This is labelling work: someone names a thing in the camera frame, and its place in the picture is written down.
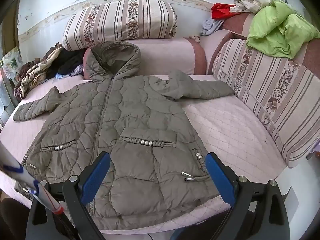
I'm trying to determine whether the white printed cable sleeve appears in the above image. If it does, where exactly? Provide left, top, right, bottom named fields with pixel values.
left=0, top=140, right=73, bottom=240

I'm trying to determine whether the olive quilted hooded jacket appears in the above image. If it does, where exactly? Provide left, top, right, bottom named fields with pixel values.
left=12, top=41, right=235, bottom=224

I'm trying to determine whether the red cloth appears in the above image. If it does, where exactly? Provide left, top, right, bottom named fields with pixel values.
left=211, top=2, right=240, bottom=20

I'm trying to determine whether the pink sofa bed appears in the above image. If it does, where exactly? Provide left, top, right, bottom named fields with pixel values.
left=0, top=12, right=320, bottom=237

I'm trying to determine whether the black clothing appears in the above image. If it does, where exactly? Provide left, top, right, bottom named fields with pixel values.
left=47, top=47, right=85, bottom=79

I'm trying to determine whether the grey-blue cloth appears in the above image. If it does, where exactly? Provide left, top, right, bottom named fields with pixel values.
left=200, top=19, right=225, bottom=37

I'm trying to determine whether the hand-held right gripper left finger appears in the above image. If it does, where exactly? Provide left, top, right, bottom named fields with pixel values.
left=26, top=152, right=111, bottom=240

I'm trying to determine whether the floral printed panel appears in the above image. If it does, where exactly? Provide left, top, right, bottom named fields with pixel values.
left=1, top=47, right=23, bottom=85

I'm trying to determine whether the light green quilt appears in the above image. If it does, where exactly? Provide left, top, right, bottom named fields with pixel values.
left=246, top=0, right=320, bottom=59

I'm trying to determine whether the striped floral back cushion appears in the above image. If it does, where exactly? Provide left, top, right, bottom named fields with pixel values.
left=212, top=39, right=320, bottom=169

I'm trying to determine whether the white floral cloth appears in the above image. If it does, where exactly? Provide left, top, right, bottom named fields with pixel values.
left=229, top=0, right=273, bottom=14

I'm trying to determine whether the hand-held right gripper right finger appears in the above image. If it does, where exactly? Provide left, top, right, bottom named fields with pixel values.
left=205, top=152, right=290, bottom=240

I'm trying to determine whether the striped floral pillow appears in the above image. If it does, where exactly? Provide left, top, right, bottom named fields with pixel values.
left=62, top=0, right=178, bottom=51

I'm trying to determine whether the blue plastic bag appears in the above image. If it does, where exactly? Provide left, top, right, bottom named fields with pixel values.
left=55, top=65, right=84, bottom=79

